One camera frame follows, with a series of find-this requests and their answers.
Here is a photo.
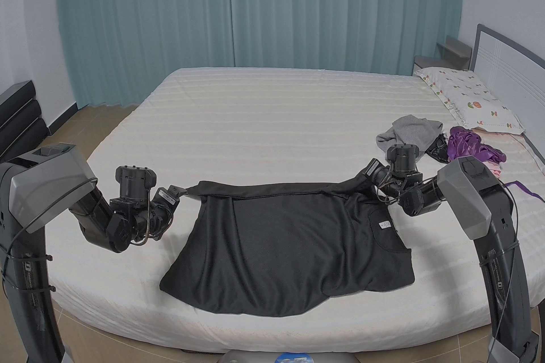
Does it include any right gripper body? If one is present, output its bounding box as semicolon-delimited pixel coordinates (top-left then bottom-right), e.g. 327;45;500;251
371;172;397;198

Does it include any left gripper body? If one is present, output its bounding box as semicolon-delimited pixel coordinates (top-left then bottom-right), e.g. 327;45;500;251
144;203;179;240

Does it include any black T-shirt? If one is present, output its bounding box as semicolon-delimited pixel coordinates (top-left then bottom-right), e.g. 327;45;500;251
159;177;416;317

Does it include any bed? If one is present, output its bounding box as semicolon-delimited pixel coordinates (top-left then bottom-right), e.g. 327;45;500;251
43;23;545;355

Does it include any grey garment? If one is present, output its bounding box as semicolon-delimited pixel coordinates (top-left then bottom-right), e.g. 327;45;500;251
376;115;444;161

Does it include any black shiny garment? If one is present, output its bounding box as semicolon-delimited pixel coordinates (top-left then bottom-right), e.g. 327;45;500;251
426;133;451;163

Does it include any purple satin garment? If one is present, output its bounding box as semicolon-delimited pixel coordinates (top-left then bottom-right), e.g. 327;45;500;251
446;126;545;201

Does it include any white printed pillow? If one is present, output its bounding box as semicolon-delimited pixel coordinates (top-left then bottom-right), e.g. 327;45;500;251
414;67;525;136

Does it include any grey bedside table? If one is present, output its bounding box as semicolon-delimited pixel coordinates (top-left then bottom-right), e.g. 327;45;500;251
414;35;473;76

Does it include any black chest of drawers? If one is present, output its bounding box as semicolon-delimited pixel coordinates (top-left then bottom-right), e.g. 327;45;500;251
0;81;48;162

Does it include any blue-green curtain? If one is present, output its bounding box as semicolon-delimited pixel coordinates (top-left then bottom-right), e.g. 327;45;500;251
54;0;465;107

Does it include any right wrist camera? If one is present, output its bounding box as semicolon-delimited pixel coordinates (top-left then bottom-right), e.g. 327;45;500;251
363;158;384;184

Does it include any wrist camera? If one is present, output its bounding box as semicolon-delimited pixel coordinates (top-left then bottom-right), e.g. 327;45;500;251
153;184;180;210
363;158;384;184

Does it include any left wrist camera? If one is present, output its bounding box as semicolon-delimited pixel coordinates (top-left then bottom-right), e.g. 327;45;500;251
153;184;180;210

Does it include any black cable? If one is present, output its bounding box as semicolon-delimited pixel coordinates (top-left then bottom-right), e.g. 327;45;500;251
493;180;520;355
0;178;99;290

